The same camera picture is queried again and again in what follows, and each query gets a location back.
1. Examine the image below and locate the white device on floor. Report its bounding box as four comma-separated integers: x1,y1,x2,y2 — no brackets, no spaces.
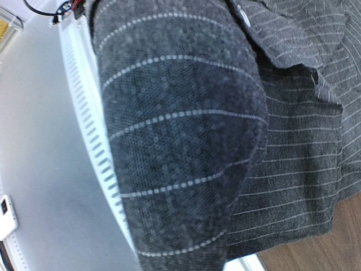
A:
0,195,18,241

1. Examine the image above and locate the front aluminium rail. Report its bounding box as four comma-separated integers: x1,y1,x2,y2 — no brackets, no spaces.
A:
59,17,134,248

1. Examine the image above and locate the dark pinstriped long sleeve shirt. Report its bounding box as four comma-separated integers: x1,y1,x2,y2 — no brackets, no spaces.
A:
86,1,360,270

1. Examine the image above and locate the left circuit board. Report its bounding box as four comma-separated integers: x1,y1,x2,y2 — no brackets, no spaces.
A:
50,0,86,27

